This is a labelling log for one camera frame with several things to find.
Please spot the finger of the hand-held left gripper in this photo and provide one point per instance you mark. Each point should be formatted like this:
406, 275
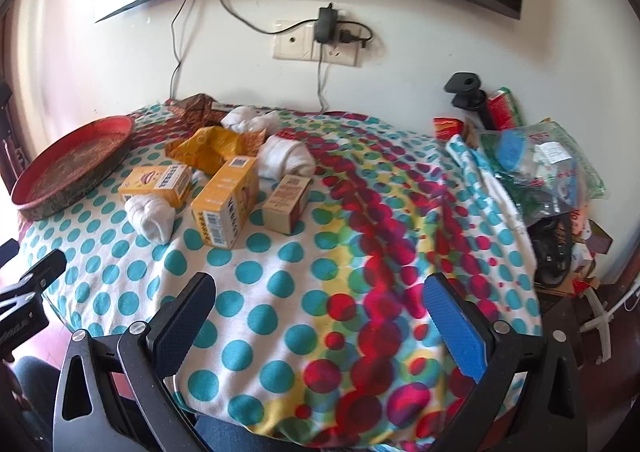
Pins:
37, 272

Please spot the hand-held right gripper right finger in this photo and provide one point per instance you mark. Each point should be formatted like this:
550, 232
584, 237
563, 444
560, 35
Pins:
455, 327

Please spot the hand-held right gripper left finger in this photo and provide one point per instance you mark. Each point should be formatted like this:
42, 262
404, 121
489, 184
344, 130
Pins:
180, 327

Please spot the small white sock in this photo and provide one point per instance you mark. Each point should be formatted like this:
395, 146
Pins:
150, 219

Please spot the red round tray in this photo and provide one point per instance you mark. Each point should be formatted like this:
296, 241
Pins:
70, 161

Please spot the large yellow box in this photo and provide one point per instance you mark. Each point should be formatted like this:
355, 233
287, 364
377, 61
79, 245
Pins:
225, 204

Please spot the small yellow box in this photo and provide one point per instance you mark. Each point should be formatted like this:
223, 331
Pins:
155, 182

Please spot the brown cardboard box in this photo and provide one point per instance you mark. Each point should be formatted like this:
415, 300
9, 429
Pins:
285, 204

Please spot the yellow bag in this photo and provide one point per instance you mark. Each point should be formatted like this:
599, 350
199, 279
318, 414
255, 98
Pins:
210, 146

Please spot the white teal patterned cloth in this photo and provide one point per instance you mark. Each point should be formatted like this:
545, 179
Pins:
490, 202

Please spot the polka dot blanket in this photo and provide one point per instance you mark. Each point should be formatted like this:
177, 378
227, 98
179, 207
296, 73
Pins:
310, 282

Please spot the clear plastic bag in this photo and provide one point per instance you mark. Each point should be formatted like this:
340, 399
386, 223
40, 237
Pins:
560, 166

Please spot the red snack packet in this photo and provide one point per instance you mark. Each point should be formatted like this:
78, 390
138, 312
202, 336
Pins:
447, 127

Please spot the large white rolled sock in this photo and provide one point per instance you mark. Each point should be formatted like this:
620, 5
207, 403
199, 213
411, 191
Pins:
287, 156

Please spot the knotted white sock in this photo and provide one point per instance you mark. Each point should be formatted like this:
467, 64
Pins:
247, 120

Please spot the brown patterned cloth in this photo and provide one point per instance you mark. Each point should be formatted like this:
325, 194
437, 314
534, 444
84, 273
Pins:
192, 106

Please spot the red green packet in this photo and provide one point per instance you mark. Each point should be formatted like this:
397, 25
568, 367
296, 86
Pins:
502, 106

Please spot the black plug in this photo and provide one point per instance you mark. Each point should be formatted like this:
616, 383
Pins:
356, 37

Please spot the black power adapter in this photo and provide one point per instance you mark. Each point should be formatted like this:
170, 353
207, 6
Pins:
325, 24

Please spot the white plastic frame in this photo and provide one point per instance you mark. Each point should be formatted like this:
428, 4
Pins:
602, 317

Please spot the white wall socket plate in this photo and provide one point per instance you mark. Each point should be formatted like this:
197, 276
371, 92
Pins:
295, 44

